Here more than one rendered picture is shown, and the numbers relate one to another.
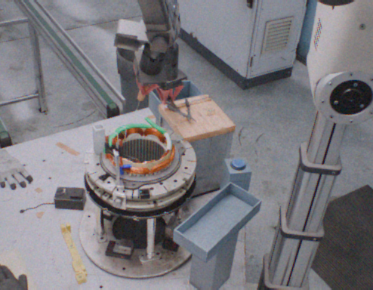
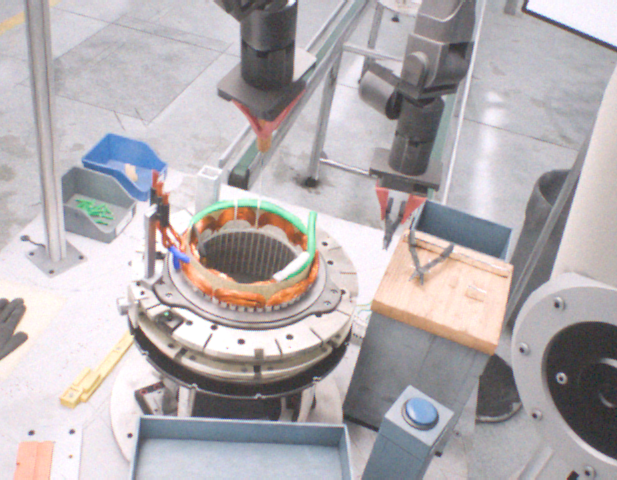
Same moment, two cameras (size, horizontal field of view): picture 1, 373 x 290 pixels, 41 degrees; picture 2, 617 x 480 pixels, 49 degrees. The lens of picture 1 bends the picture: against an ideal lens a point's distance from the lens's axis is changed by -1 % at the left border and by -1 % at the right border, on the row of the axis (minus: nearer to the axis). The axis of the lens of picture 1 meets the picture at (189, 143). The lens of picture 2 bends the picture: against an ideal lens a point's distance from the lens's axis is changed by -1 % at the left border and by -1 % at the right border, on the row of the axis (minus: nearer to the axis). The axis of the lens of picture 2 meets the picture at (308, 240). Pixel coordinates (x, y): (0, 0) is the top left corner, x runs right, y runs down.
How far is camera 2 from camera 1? 0.82 m
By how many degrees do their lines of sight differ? 33
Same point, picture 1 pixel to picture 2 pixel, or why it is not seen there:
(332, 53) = (584, 196)
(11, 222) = (104, 266)
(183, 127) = (396, 282)
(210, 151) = (425, 362)
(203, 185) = not seen: hidden behind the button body
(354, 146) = not seen: outside the picture
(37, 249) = (83, 320)
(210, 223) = (231, 464)
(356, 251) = not seen: outside the picture
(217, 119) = (475, 313)
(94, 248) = (136, 374)
